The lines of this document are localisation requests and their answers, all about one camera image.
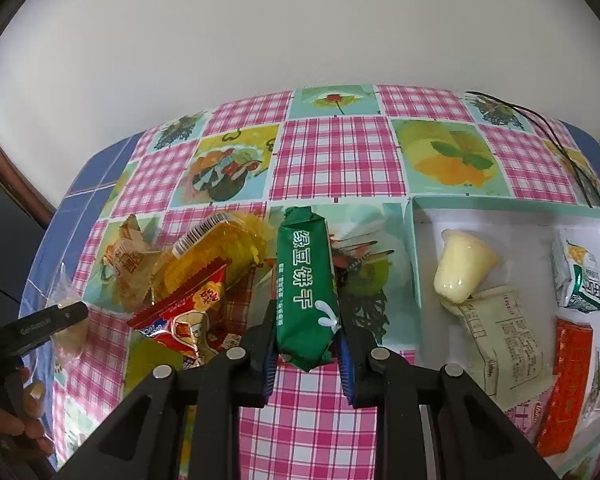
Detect long red cake packet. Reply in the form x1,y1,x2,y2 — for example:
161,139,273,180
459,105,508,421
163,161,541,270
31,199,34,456
534,317,594,459

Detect dark wooden door frame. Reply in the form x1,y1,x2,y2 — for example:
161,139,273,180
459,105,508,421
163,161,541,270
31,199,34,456
0,122,57,228

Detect olive green packet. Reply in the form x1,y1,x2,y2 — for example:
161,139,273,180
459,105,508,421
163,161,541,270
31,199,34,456
124,332,182,397

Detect clear silver pastry packet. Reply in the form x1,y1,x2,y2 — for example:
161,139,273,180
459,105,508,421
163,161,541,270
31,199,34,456
44,264,90,362

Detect beige orange pastry packet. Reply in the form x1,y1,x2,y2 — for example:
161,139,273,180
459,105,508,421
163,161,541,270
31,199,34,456
102,214,160,312

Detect yellow barcode snack packet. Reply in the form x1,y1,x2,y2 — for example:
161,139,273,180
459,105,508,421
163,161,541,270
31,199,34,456
151,211,277,307

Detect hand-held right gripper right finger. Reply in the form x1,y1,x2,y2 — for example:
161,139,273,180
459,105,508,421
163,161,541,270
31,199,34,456
336,306,561,480

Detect small green white packet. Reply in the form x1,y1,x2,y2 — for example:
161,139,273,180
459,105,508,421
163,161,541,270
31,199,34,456
551,229,600,314

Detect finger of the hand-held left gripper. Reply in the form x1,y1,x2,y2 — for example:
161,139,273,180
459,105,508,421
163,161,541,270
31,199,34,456
54,301,89,334

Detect green biscuit packet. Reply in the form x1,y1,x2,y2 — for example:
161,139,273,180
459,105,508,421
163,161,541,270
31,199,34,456
276,206,342,373

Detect black cable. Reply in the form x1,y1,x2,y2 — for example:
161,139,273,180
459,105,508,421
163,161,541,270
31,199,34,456
464,90,600,209

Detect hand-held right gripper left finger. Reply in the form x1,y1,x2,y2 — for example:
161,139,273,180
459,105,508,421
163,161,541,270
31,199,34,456
62,301,279,480

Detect teal cardboard tray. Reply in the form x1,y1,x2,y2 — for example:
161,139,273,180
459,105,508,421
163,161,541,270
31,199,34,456
403,195,600,480

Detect red snack bag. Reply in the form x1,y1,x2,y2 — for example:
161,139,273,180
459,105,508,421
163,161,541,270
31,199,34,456
127,264,229,367

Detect yellow jelly cup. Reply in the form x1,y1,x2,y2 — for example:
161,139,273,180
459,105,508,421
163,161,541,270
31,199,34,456
433,229,504,304

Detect white printed packet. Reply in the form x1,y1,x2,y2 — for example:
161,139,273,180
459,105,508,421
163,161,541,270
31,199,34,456
456,284,547,397

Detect person's left hand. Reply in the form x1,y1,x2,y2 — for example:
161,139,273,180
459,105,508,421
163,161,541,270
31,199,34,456
0,378,56,457

